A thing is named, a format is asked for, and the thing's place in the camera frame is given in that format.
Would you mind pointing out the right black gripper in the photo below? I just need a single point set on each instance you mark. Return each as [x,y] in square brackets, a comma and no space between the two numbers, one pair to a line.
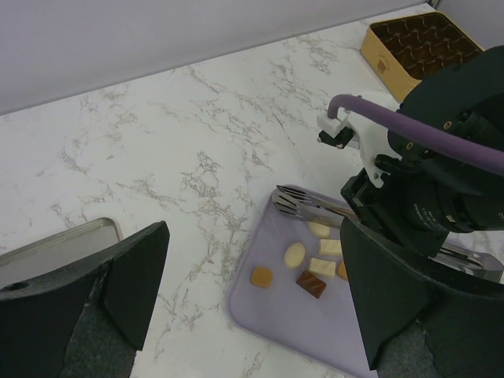
[417,210]

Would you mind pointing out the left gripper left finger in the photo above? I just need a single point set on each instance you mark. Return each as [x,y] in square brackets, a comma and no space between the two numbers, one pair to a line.
[88,318]

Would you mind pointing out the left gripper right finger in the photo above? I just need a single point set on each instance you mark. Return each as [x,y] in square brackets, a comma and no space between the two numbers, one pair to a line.
[418,318]

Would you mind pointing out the metal tongs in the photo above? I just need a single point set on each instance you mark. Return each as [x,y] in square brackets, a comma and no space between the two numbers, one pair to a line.
[300,205]

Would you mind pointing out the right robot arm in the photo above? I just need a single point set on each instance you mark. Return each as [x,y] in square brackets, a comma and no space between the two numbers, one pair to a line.
[464,101]

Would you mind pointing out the caramel square chocolate right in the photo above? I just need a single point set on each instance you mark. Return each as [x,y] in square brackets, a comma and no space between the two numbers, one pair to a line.
[341,271]

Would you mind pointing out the caramel square chocolate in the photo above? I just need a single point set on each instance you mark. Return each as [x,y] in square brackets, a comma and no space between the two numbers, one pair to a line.
[341,271]
[261,277]

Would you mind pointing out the white oval chocolate upper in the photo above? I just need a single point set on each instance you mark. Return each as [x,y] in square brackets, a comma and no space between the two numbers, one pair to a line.
[319,230]

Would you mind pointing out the white oval chocolate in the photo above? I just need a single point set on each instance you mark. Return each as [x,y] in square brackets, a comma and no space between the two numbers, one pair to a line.
[294,255]
[319,230]

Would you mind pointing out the white rectangular chocolate upper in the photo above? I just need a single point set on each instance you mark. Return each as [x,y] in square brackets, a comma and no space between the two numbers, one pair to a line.
[330,247]

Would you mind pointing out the white rectangular chocolate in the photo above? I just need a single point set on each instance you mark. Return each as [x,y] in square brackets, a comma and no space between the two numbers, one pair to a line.
[330,247]
[321,267]

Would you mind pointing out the brown rectangular chocolate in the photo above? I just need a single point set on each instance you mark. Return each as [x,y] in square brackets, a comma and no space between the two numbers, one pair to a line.
[311,284]

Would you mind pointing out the white rectangular chocolate lower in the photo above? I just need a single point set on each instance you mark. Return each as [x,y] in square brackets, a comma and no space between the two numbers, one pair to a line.
[321,267]

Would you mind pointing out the white oval chocolate lower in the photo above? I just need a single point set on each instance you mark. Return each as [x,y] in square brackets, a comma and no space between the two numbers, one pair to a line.
[294,255]

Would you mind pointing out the gold chocolate box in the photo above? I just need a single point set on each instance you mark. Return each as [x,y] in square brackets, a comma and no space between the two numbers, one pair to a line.
[403,51]

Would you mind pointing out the caramel square chocolate left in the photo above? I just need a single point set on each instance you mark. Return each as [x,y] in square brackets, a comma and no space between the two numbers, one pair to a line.
[261,277]

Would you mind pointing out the lavender tray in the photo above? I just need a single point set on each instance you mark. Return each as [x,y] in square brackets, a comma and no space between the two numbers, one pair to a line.
[325,329]

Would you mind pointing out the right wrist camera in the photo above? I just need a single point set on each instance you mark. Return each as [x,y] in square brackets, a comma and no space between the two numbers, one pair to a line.
[369,137]

